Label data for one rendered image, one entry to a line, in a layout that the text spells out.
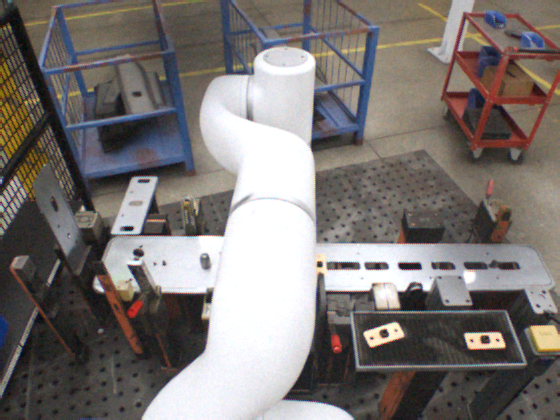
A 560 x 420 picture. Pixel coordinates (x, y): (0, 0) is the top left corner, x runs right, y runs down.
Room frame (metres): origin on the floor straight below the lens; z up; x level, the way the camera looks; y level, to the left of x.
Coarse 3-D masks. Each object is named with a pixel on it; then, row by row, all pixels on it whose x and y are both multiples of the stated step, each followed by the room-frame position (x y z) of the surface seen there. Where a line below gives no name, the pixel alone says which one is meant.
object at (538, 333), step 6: (534, 330) 0.49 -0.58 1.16; (540, 330) 0.49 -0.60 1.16; (546, 330) 0.49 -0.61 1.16; (552, 330) 0.49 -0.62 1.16; (534, 336) 0.48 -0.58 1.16; (540, 336) 0.48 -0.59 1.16; (546, 336) 0.48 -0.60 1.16; (552, 336) 0.47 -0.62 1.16; (558, 336) 0.47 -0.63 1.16; (534, 342) 0.47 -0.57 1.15; (540, 342) 0.46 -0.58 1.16; (546, 342) 0.46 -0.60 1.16; (552, 342) 0.46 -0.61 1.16; (558, 342) 0.46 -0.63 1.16; (540, 348) 0.45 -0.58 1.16; (546, 348) 0.45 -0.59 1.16; (552, 348) 0.45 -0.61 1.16; (558, 348) 0.44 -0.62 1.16
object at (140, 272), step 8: (136, 256) 0.67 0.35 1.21; (128, 264) 0.64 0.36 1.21; (136, 264) 0.64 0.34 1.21; (144, 264) 0.66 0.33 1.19; (136, 272) 0.65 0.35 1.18; (144, 272) 0.65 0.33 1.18; (136, 280) 0.66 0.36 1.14; (144, 280) 0.66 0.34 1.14; (152, 280) 0.67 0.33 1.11; (144, 288) 0.66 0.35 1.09; (152, 288) 0.66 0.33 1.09
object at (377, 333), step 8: (376, 328) 0.50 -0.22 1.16; (384, 328) 0.50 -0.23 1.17; (392, 328) 0.50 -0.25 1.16; (400, 328) 0.50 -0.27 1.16; (368, 336) 0.48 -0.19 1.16; (376, 336) 0.48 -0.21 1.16; (384, 336) 0.48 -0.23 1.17; (392, 336) 0.48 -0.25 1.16; (400, 336) 0.48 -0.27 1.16; (376, 344) 0.46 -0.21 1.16
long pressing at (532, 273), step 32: (128, 256) 0.85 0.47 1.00; (160, 256) 0.85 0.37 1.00; (192, 256) 0.85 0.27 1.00; (352, 256) 0.85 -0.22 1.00; (384, 256) 0.85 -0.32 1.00; (416, 256) 0.85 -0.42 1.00; (448, 256) 0.85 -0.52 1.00; (480, 256) 0.84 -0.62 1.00; (512, 256) 0.84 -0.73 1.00; (96, 288) 0.72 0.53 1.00; (192, 288) 0.73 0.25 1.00; (352, 288) 0.73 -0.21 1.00; (480, 288) 0.72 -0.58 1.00; (512, 288) 0.72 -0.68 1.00
